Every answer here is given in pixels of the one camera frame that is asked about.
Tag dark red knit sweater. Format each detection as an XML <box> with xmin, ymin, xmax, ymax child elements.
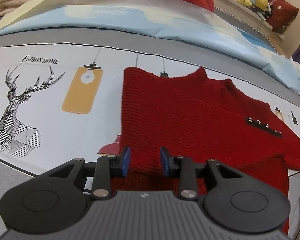
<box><xmin>112</xmin><ymin>67</ymin><xmax>300</xmax><ymax>230</ymax></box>

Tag light blue folded sheet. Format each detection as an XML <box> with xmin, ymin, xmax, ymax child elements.
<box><xmin>0</xmin><ymin>0</ymin><xmax>300</xmax><ymax>95</ymax></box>

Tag dark red pillow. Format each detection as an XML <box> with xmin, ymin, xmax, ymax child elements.
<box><xmin>266</xmin><ymin>0</ymin><xmax>299</xmax><ymax>35</ymax></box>

